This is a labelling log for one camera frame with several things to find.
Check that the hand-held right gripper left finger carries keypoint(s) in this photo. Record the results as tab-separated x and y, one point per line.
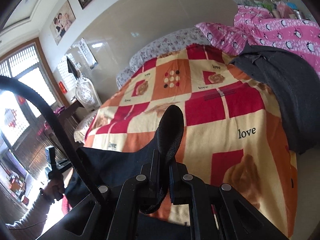
150	172

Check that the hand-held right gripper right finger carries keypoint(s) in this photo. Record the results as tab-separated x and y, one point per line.
178	180

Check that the black pants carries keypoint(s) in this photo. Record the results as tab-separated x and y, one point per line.
165	135

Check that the person's left forearm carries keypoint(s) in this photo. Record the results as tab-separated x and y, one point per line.
30	212

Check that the person's left hand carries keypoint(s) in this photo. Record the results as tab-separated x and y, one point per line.
53	188

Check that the purple cloth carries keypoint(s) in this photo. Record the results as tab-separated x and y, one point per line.
59	110

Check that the dark wooden desk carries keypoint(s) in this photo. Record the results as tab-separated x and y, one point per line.
72	110

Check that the orange red checkered blanket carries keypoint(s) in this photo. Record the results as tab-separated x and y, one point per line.
225	120

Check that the hanging black cloth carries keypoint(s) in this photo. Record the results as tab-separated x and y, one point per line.
71	67

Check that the wooden lattice window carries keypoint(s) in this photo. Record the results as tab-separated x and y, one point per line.
25	62

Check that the floral bed sheet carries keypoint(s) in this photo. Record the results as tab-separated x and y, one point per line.
170	42

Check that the dark grey sweater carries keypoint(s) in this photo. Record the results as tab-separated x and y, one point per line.
287	85

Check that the pink penguin print quilt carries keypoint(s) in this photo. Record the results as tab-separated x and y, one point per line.
275	30

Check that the green plastic bag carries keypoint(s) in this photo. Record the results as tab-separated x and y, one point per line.
263	5

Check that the pink plastic bag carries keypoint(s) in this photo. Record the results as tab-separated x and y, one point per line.
283	10

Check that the red wall sticker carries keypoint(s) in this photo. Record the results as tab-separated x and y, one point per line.
62	87

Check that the wall calendar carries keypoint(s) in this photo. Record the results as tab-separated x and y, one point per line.
86	52

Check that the wall photo poster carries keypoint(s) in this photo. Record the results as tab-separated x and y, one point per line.
62	21

